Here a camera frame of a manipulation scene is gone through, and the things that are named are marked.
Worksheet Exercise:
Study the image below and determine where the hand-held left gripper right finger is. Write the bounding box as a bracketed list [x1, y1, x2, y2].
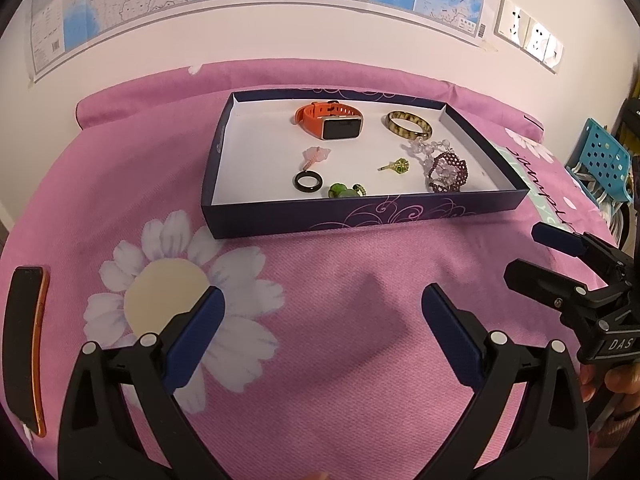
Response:
[422, 282, 591, 480]

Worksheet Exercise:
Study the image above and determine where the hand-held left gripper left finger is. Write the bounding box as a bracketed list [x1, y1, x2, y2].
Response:
[57, 285, 226, 480]

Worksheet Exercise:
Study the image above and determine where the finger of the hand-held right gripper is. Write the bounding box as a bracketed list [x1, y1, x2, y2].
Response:
[504, 259, 608, 326]
[531, 222, 631, 281]

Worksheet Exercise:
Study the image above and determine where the purple bead bracelet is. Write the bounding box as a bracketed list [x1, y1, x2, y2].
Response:
[424, 152, 471, 195]

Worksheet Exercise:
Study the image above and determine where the clear crystal bead bracelet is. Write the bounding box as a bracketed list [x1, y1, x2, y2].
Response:
[400, 137, 453, 166]

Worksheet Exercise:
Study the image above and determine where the black ring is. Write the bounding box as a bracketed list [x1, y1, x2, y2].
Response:
[293, 171, 322, 195]

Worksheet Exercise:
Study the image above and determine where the tortoiseshell bangle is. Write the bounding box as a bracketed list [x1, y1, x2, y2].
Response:
[385, 110, 433, 142]

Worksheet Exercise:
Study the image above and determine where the dark blue cardboard box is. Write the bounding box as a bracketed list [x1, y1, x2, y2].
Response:
[201, 91, 531, 240]

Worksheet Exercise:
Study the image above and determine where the pink hair clip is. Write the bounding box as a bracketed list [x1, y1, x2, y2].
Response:
[300, 145, 333, 171]

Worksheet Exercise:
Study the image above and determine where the orange smartwatch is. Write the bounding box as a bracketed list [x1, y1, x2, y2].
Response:
[293, 101, 365, 141]

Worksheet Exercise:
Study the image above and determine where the person's right forearm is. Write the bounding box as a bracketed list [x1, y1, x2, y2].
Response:
[590, 407, 640, 461]

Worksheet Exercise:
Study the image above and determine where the person's right hand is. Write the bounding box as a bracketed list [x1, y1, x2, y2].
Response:
[580, 360, 640, 411]

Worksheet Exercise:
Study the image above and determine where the blue perforated basket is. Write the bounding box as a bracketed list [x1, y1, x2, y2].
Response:
[565, 117, 633, 201]

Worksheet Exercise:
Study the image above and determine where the pink floral bedsheet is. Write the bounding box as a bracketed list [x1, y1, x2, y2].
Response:
[0, 59, 640, 480]

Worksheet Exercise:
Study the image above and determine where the black phone with orange edge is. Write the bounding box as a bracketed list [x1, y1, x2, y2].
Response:
[2, 266, 51, 436]

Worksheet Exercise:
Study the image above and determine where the white wall socket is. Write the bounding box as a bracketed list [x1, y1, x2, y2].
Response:
[522, 17, 551, 56]
[494, 0, 532, 41]
[542, 35, 565, 73]

